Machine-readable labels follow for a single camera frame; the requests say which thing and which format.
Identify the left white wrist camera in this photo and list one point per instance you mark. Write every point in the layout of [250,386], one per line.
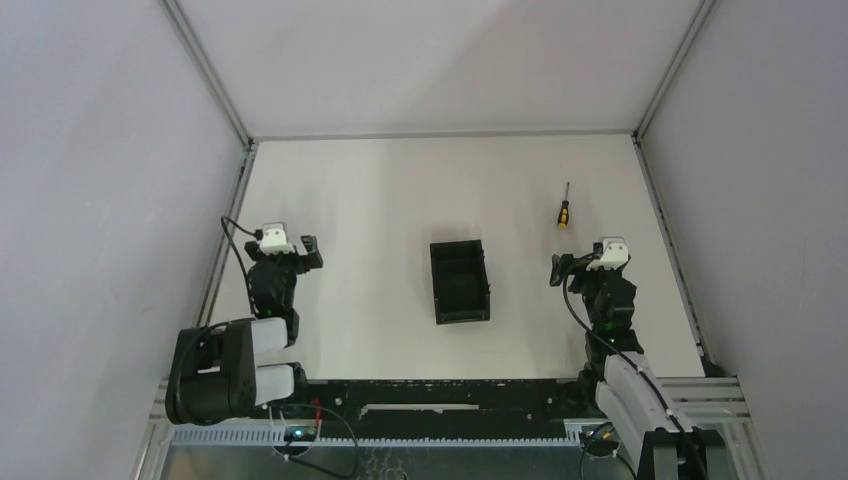
[274,239]

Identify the black plastic bin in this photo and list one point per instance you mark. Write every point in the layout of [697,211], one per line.
[461,290]

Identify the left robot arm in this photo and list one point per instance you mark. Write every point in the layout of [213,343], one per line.
[214,374]

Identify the right aluminium frame rail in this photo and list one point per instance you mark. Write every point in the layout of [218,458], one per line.
[746,456]

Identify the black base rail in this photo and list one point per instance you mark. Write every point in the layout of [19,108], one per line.
[444,406]

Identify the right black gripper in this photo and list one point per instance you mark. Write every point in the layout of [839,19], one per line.
[560,266]

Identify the right controller board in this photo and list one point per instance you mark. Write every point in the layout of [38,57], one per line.
[600,443]

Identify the controller board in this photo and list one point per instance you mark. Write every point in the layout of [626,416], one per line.
[600,443]
[300,434]

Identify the back aluminium frame rail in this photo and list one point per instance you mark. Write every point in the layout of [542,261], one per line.
[444,134]

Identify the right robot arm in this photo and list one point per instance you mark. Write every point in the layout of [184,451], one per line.
[656,439]

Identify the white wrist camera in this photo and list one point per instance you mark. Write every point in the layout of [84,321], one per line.
[616,255]
[274,239]

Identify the left controller board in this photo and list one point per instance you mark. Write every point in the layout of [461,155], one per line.
[300,434]

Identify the yellow black screwdriver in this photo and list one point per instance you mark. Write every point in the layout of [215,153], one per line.
[564,212]

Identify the white cable duct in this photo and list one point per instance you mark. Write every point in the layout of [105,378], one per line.
[265,435]

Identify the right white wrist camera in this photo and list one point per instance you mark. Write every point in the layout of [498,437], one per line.
[616,255]

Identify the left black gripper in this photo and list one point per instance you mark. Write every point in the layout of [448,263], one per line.
[285,259]

